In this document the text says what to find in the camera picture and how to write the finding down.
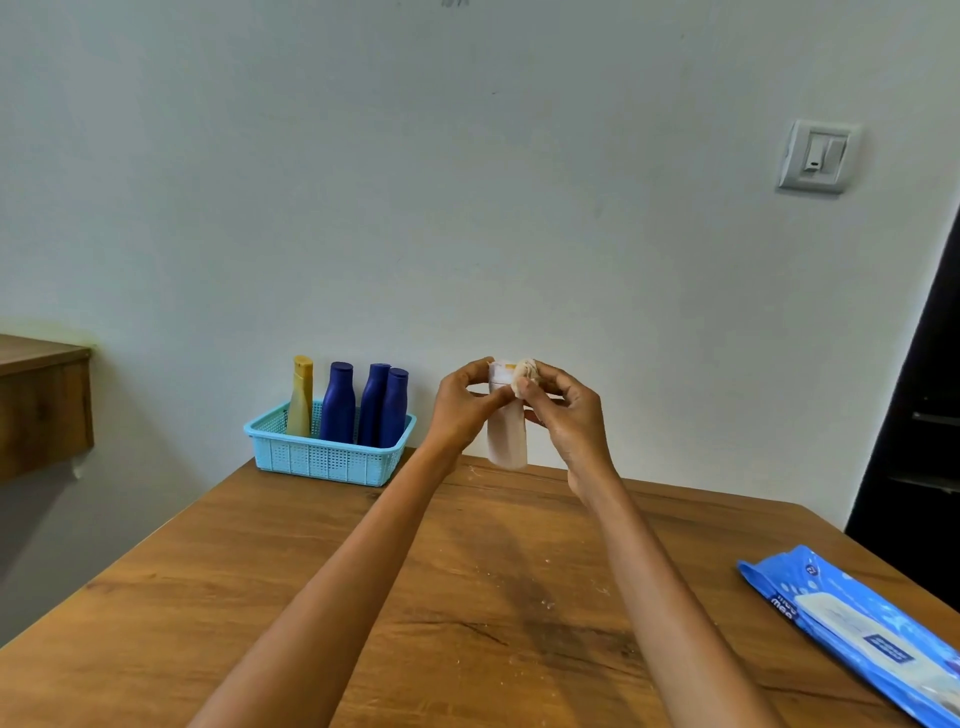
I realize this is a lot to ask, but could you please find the blue wet wipes pack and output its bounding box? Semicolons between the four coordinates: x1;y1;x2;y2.
737;545;960;728

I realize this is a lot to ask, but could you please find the light blue plastic basket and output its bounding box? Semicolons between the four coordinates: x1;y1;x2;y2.
243;399;418;488

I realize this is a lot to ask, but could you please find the black door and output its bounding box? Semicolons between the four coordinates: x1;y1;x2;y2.
845;209;960;613

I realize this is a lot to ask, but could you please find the person's left hand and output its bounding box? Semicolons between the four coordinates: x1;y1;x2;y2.
423;356;517;468

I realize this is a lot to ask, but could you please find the person's left forearm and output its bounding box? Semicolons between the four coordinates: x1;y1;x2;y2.
187;442;459;728

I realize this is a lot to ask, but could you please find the slim dark blue bottle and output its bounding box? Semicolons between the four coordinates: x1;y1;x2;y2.
356;363;392;448
377;367;410;449

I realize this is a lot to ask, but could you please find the person's right hand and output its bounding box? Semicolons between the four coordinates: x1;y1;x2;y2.
513;361;621;508

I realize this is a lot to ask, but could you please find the beige bottle with white cap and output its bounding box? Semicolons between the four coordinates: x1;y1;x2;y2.
284;386;314;439

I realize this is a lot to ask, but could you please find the wooden table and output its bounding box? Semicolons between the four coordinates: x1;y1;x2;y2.
0;449;960;728

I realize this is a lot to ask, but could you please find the grey wall light switch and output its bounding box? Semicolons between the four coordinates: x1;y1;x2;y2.
776;119;862;196

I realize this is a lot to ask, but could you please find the wide dark blue bottle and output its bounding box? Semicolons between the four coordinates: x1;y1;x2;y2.
319;362;357;445

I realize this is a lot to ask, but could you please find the wooden side desk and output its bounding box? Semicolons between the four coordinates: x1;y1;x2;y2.
0;333;96;485

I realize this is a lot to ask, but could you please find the person's right forearm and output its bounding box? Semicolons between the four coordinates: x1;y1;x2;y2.
581;479;785;728

